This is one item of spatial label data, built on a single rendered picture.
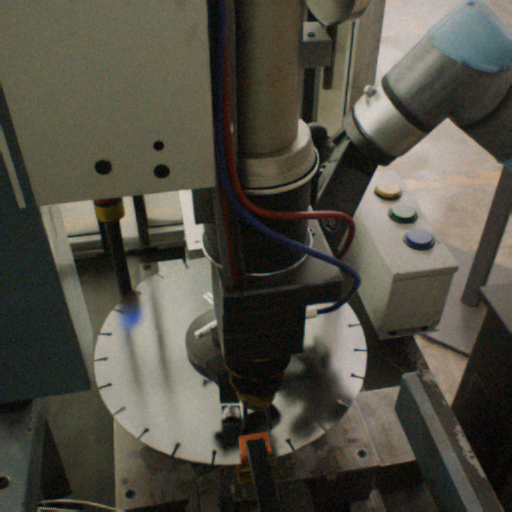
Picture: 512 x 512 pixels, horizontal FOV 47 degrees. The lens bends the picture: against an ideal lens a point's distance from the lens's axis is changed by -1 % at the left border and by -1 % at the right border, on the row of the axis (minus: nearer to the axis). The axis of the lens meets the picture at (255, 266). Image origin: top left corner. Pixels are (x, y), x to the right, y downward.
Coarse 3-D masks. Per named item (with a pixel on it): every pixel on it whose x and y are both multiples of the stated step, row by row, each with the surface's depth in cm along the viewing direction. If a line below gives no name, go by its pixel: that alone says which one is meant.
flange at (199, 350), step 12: (204, 312) 75; (192, 324) 74; (204, 324) 74; (192, 336) 72; (216, 336) 70; (192, 348) 71; (204, 348) 71; (216, 348) 71; (192, 360) 70; (204, 360) 70; (204, 372) 69
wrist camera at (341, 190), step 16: (352, 144) 62; (336, 160) 62; (352, 160) 62; (368, 160) 63; (336, 176) 61; (352, 176) 62; (368, 176) 63; (320, 192) 60; (336, 192) 61; (352, 192) 62; (320, 208) 59; (336, 208) 60; (352, 208) 61; (320, 224) 59; (336, 224) 60; (336, 240) 60
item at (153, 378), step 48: (144, 288) 80; (192, 288) 80; (144, 336) 74; (336, 336) 74; (144, 384) 68; (192, 384) 68; (288, 384) 68; (336, 384) 68; (192, 432) 63; (240, 432) 63; (288, 432) 63
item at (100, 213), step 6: (96, 204) 86; (114, 204) 86; (120, 204) 87; (96, 210) 87; (102, 210) 87; (108, 210) 87; (114, 210) 87; (120, 210) 88; (96, 216) 88; (102, 216) 87; (108, 216) 87; (114, 216) 87; (120, 216) 88; (102, 222) 88; (108, 222) 88; (114, 222) 88
